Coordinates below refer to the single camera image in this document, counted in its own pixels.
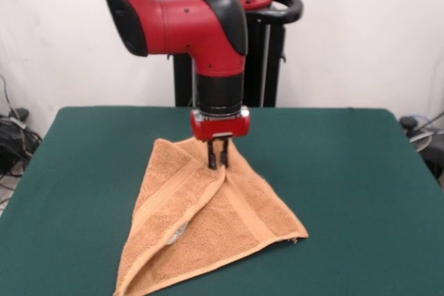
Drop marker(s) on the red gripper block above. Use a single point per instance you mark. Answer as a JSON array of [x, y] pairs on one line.
[[220, 128]]

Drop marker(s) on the orange terry towel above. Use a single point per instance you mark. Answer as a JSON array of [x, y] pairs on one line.
[[215, 223]]

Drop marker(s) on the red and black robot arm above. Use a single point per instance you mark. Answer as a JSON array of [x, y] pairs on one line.
[[173, 22]]

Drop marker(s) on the dark green table cloth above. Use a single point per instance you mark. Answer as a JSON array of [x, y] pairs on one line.
[[347, 188]]

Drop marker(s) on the gray round chair base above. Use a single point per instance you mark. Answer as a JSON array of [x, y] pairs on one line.
[[421, 140]]

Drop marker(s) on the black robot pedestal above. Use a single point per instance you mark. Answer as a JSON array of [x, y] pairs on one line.
[[270, 50]]

